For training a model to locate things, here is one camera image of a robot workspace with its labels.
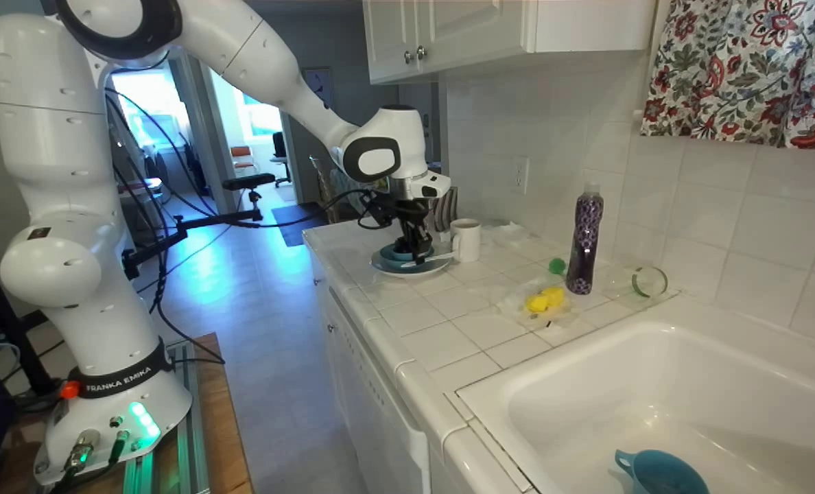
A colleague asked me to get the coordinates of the floral mug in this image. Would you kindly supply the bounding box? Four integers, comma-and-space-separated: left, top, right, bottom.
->
446, 216, 486, 266

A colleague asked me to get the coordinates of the purple dish soap bottle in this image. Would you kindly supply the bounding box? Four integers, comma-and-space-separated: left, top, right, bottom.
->
565, 183, 609, 297

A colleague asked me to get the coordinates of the black office chair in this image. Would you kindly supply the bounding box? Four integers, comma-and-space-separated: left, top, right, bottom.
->
218, 171, 280, 219

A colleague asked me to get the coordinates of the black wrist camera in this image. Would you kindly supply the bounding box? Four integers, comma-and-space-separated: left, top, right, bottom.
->
357, 188, 399, 233

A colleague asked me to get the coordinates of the white upper cabinet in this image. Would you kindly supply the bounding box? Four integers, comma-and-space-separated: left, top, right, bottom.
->
360, 0, 659, 89

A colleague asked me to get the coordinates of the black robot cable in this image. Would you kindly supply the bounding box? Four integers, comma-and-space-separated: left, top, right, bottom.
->
102, 85, 229, 367

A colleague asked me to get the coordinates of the blue bowl in sink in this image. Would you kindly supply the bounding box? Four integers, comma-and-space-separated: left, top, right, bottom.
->
611, 446, 714, 494

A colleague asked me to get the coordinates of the yellow sponge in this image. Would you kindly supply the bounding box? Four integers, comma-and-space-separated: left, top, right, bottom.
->
523, 282, 569, 321

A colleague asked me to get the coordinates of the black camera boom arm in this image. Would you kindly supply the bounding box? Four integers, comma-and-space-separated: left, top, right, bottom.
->
121, 205, 288, 282

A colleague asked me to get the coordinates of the white counter cabinet front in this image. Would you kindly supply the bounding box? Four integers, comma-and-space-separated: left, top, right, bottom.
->
312, 264, 432, 494

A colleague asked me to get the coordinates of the striped tissue box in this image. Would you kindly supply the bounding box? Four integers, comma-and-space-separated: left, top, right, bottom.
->
427, 188, 460, 233

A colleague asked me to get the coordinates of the floral curtain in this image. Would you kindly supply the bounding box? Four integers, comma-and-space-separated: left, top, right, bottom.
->
638, 0, 815, 153

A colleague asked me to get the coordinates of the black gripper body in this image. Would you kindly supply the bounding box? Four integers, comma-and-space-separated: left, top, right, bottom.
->
386, 189, 442, 233

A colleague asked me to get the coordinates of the white sink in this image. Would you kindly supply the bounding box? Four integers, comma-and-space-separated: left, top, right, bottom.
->
454, 319, 815, 494

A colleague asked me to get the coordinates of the wooden table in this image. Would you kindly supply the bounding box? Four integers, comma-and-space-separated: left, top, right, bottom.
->
0, 332, 258, 494

